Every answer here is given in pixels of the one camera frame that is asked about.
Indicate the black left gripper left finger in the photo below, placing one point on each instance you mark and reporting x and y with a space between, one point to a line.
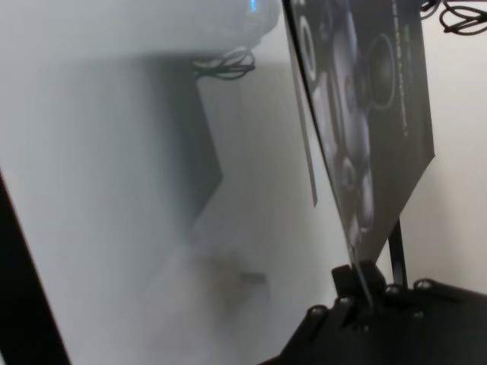
348 281

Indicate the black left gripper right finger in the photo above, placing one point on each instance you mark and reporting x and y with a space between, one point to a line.
418 294

